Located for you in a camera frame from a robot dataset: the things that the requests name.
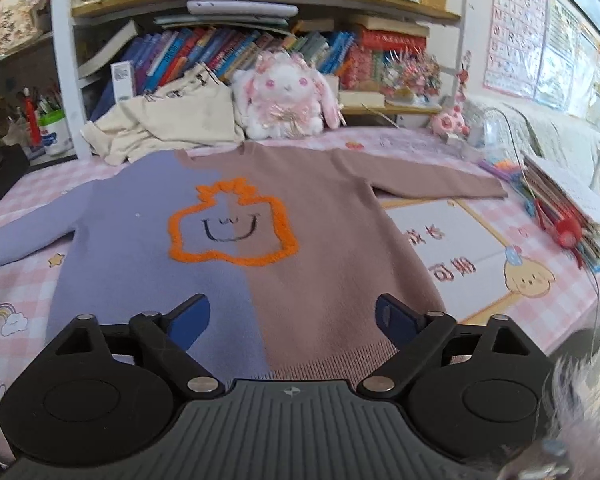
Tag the pale chart wall poster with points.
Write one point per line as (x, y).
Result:
(562, 55)

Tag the pink checkered printed desk mat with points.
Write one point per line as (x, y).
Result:
(455, 240)

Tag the purple and brown sweater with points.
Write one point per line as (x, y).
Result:
(320, 200)

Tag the colourful bead tree ornament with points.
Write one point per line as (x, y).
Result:
(415, 77)

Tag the stack of books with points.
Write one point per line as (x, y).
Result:
(575, 200)

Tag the red tassel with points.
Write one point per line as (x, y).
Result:
(30, 115)

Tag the white crochet cover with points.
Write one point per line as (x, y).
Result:
(555, 135)

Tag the red toy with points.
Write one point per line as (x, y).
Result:
(562, 227)

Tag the pink chart wall poster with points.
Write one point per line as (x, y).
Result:
(515, 25)

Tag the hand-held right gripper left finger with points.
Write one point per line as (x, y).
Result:
(190, 319)

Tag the white pink bunny plush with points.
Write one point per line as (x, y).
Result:
(285, 95)

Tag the row of colourful books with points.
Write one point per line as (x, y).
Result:
(205, 52)

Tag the white blue label container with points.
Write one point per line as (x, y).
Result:
(55, 135)

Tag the cream flat box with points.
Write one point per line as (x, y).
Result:
(362, 98)

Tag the cream canvas bag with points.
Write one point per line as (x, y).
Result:
(180, 115)

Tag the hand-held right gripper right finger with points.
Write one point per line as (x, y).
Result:
(392, 321)

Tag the fuzzy grey sleeve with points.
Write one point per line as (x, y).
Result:
(580, 400)

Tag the white wooden bookshelf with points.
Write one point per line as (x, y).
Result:
(65, 60)

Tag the white printed carton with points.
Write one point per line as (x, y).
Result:
(122, 80)

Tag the pastel highlighter pens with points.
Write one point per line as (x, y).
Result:
(500, 167)

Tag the row of red books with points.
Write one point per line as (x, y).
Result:
(380, 50)

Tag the pink pig toy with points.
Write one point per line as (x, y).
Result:
(447, 122)

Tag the white keyboard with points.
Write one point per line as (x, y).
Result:
(242, 9)

